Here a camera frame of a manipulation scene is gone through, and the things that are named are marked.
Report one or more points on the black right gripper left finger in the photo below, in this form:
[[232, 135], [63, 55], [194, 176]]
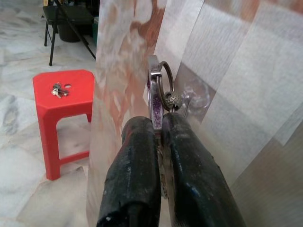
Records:
[[132, 170]]

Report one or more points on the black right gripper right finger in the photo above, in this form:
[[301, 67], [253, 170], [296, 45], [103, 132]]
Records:
[[196, 170]]

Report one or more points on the keys bunch with carabiner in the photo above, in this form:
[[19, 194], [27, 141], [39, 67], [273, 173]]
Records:
[[155, 94]]

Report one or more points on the clear plastic hook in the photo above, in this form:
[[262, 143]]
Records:
[[195, 94]]

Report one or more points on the small keys bunch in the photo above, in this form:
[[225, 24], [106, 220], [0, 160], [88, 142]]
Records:
[[58, 91]]

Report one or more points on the red plastic stool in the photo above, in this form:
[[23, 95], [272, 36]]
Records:
[[78, 94]]

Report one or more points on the black bucket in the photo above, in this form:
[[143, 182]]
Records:
[[68, 33]]

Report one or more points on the black folding chair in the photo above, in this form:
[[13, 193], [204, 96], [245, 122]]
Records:
[[68, 14]]

